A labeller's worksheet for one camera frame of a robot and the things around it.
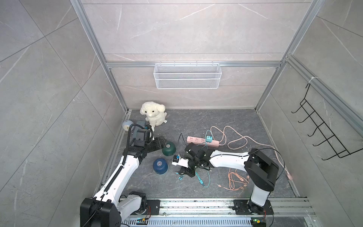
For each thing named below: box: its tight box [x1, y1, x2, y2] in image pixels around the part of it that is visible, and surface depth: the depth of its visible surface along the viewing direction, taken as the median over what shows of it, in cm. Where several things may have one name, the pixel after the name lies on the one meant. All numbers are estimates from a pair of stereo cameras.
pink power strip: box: [186, 135, 220, 148], surface depth 100 cm
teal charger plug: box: [205, 135, 213, 143], surface depth 95 cm
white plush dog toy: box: [139, 101, 168, 128], surface depth 98 cm
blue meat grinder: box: [152, 157, 169, 176], surface depth 80 cm
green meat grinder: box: [162, 141, 177, 157], surface depth 87 cm
